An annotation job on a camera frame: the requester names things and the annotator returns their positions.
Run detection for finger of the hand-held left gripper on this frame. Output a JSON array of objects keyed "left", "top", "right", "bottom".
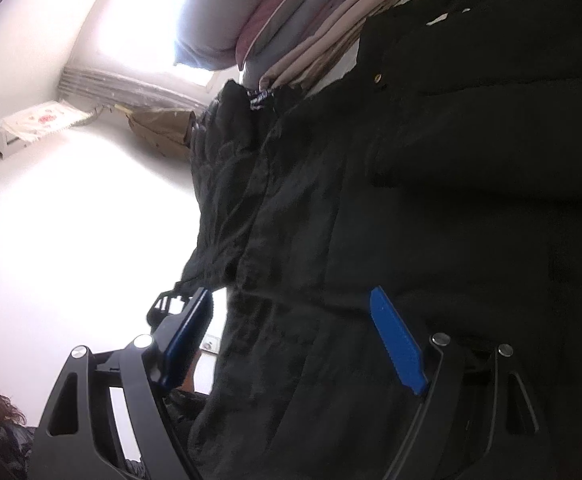
[{"left": 146, "top": 287, "right": 194, "bottom": 330}]

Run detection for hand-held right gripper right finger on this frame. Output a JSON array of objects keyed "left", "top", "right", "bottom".
[{"left": 369, "top": 286, "right": 552, "bottom": 480}]

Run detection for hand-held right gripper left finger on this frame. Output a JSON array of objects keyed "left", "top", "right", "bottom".
[{"left": 30, "top": 287, "right": 210, "bottom": 480}]

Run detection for black long coat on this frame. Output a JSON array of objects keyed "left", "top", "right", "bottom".
[{"left": 186, "top": 0, "right": 582, "bottom": 480}]

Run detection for black puffer jacket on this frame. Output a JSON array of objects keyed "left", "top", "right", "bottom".
[{"left": 181, "top": 80, "right": 292, "bottom": 293}]

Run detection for brown hanging coat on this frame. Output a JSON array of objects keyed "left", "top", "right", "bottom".
[{"left": 115, "top": 104, "right": 202, "bottom": 163}]

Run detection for person's dark clothing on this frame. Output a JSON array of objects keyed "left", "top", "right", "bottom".
[{"left": 0, "top": 422, "right": 39, "bottom": 480}]

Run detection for grey patterned curtain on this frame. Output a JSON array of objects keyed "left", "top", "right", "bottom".
[{"left": 58, "top": 66, "right": 209, "bottom": 113}]

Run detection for air conditioner with printed cover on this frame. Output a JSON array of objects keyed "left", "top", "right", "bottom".
[{"left": 0, "top": 101, "right": 92, "bottom": 161}]

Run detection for bright window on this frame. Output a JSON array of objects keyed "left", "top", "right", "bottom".
[{"left": 91, "top": 0, "right": 222, "bottom": 92}]

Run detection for mauve folded quilt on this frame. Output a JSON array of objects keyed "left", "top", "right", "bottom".
[{"left": 235, "top": 0, "right": 322, "bottom": 72}]

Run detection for blue grey folded quilt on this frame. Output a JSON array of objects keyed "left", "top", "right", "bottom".
[{"left": 243, "top": 0, "right": 366, "bottom": 88}]

